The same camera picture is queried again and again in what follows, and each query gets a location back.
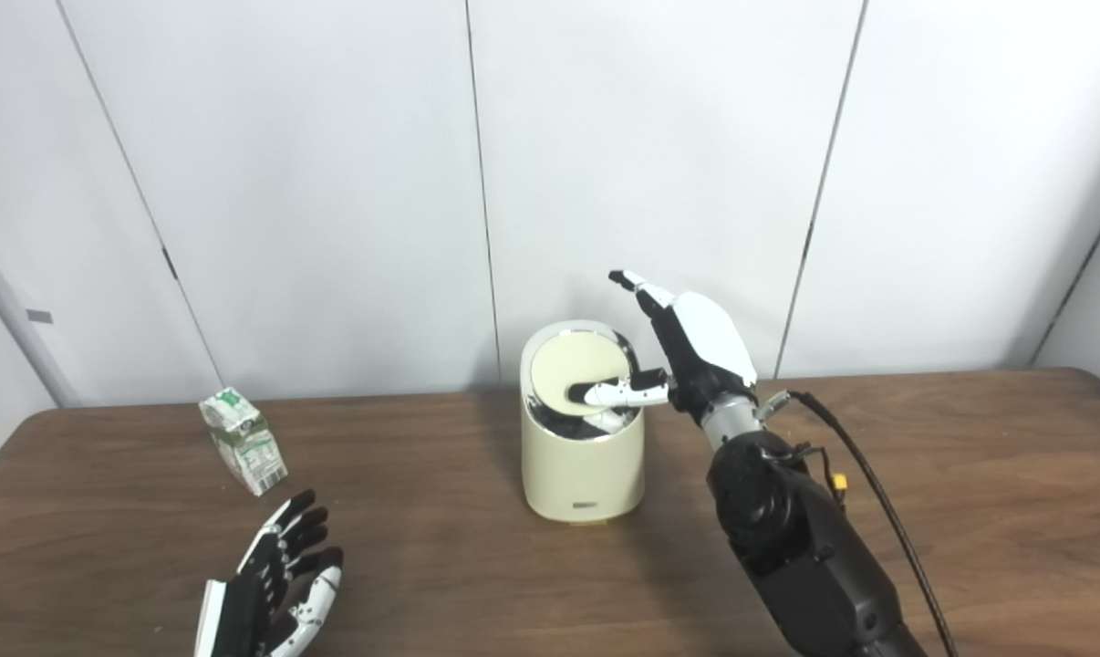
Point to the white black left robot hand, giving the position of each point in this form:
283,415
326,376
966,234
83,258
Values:
240,620

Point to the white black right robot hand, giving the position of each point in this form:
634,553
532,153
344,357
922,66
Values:
710,342

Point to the cream-colored round bin lid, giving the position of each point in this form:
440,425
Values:
568,360

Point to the green white milk carton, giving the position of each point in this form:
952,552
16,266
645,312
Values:
244,443

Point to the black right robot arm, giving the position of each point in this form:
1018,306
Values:
796,547

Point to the small grey wall sticker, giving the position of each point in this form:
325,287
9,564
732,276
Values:
40,317

